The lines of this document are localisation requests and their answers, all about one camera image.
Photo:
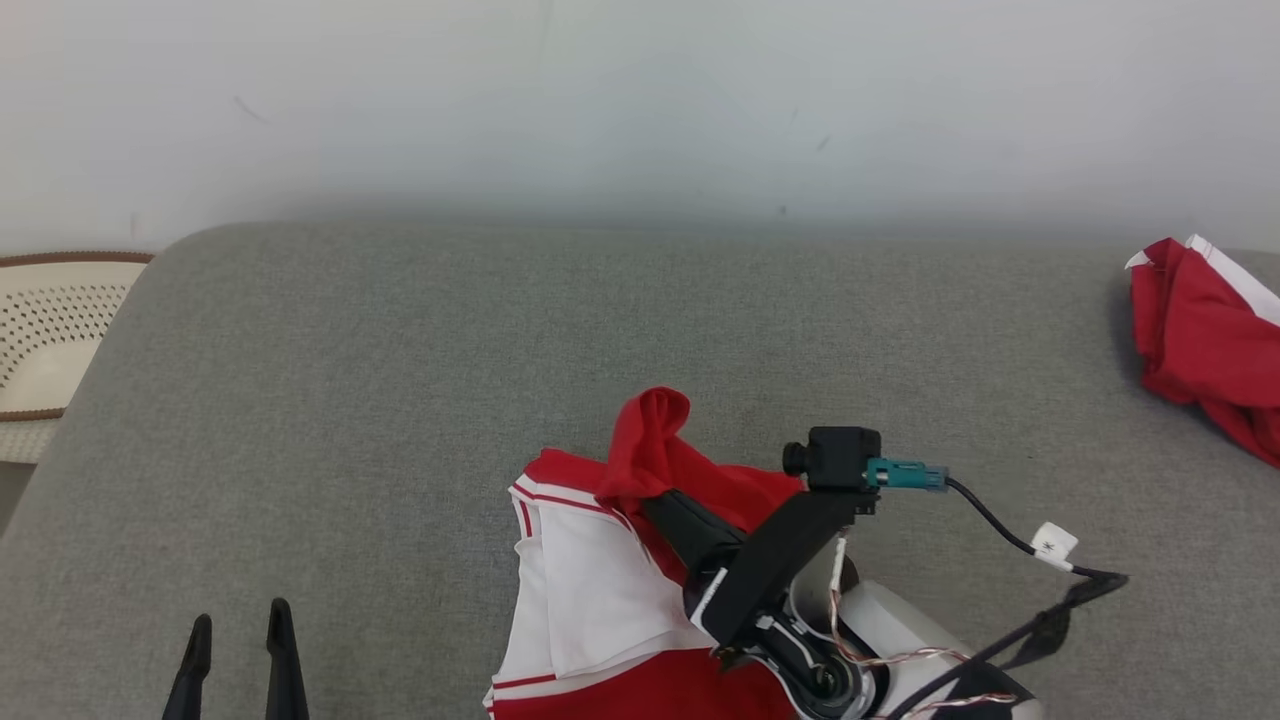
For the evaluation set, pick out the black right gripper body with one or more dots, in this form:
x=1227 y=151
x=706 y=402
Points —
x=780 y=560

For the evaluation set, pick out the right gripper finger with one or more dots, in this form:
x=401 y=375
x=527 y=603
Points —
x=695 y=535

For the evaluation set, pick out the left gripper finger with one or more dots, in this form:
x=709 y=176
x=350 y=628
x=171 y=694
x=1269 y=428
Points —
x=285 y=670
x=192 y=680

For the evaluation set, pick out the red Bulls 23 jersey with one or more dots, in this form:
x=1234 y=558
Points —
x=600 y=600

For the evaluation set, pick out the red shorts with white stripe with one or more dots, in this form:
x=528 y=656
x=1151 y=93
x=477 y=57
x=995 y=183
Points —
x=1210 y=350

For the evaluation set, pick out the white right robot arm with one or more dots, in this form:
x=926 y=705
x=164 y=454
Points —
x=900 y=640

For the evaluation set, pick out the white perforated laundry basket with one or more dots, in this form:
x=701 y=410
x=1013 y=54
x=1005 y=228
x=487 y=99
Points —
x=50 y=330

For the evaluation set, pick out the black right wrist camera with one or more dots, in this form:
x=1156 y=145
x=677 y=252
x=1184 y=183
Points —
x=840 y=458

